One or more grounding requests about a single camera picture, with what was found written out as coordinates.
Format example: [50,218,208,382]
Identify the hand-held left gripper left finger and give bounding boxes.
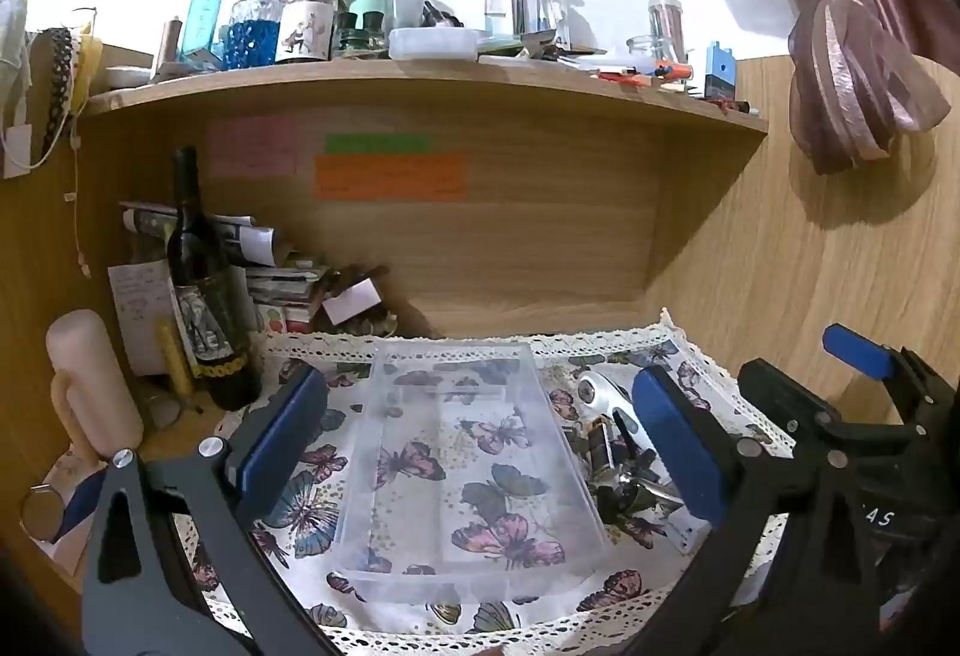
[81,362,342,656]

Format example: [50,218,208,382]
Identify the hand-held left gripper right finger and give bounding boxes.
[632,367,878,656]

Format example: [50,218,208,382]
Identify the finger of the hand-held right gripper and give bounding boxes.
[737,358,842,448]
[821,323,912,387]

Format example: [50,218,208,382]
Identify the black clip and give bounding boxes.
[596,476,661,523]

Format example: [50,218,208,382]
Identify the white handheld device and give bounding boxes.
[576,367,661,469]

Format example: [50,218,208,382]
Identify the small white plastic piece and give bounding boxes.
[664,510,710,556]

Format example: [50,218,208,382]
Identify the clear plastic box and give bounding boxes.
[334,337,612,604]

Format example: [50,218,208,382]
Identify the butterfly printed lace cloth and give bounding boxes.
[176,307,796,656]

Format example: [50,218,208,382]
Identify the stack of booklets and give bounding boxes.
[244,260,335,334]

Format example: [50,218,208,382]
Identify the dark wine bottle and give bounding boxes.
[166,146,263,411]

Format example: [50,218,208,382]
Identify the pile of small metal trinkets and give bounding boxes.
[311,311,402,340]

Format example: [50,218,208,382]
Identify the yellow candle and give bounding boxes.
[156,318,197,398]

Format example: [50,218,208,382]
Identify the white paper card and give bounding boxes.
[321,278,380,325]

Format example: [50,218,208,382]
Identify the brown wooden clips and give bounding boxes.
[322,263,391,297]

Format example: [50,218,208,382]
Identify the rolled printed papers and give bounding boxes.
[118,200,278,268]

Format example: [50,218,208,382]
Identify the handwritten white note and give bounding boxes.
[107,260,177,376]

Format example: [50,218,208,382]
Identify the orange sticky note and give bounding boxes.
[313,153,467,203]

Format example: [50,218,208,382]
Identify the pink sticky note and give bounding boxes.
[206,116,301,181]

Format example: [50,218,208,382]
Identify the pink curtain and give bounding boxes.
[667,0,953,177]

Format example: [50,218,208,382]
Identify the green sticky note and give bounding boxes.
[324,133,434,156]

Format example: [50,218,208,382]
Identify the small blue box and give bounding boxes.
[703,41,737,100]

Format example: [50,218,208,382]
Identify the orange pen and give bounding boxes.
[596,59,695,83]

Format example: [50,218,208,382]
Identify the wooden shelf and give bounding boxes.
[79,56,770,323]

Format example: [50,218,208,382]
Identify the tall glass jar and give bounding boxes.
[646,0,687,64]

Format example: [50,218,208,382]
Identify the blue patterned glass bottle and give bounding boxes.
[227,0,286,70]

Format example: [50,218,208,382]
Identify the brown tube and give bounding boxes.
[154,17,185,81]

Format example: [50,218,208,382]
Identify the dark glass jar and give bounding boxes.
[331,11,361,55]
[358,9,391,53]

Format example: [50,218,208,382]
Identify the white plastic case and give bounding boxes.
[388,27,481,62]

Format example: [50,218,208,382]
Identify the light blue bottle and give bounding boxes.
[182,0,227,57]

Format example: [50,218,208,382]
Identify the black lace ribbon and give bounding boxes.
[37,27,76,154]

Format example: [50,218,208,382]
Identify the white charger with cable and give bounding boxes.
[0,123,35,178]

